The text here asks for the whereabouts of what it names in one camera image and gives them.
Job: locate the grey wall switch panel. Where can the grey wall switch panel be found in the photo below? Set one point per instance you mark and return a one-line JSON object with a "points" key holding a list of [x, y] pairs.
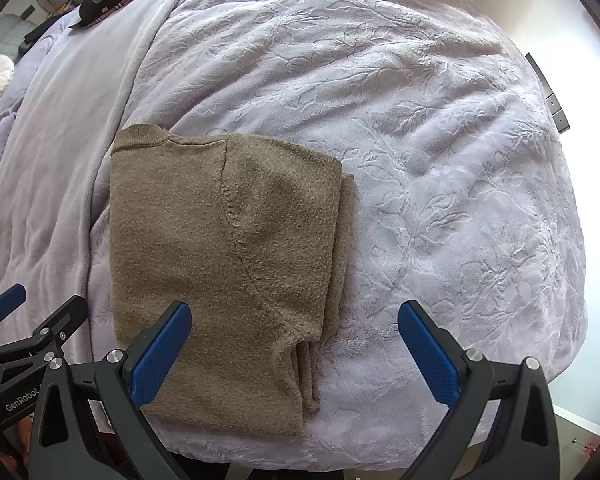
{"points": [[550, 95]]}

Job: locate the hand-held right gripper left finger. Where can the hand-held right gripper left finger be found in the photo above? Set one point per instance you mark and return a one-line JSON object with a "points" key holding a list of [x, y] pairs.
{"points": [[162, 355]]}

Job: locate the brown knit sweater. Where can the brown knit sweater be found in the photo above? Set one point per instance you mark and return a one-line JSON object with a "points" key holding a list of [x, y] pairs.
{"points": [[220, 240]]}

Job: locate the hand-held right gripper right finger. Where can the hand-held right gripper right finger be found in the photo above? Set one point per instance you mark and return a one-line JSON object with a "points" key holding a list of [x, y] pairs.
{"points": [[430, 355]]}

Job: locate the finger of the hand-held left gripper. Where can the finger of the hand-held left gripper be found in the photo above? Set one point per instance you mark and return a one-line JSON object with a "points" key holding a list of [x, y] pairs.
{"points": [[7, 302], [62, 320]]}

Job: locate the lavender embossed blanket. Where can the lavender embossed blanket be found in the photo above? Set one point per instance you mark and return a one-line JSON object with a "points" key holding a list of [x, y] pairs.
{"points": [[380, 135]]}

